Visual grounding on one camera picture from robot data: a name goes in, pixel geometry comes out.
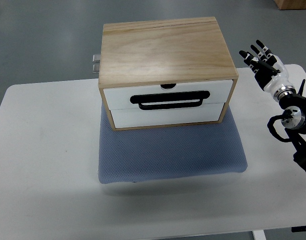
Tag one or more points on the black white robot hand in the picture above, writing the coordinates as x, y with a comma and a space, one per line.
269, 71

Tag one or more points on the white drawer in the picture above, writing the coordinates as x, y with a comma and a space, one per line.
119, 98

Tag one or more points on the black drawer handle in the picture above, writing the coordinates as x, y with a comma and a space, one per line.
171, 100

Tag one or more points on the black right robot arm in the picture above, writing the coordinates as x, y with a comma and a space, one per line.
293, 120

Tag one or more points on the wooden drawer cabinet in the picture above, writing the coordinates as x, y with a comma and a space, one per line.
165, 53

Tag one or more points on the black table control panel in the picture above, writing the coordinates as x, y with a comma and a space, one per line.
298, 229

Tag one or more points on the white table leg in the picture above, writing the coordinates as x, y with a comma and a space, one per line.
259, 235

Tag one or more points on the blue grey foam mat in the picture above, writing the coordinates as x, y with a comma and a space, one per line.
133, 156

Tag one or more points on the silver metal clamp upper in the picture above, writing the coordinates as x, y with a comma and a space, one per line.
96, 58

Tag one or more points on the silver metal clamp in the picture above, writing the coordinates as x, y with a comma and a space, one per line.
96, 68
96, 58

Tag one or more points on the silver metal clamp lower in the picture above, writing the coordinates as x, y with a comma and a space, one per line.
96, 68

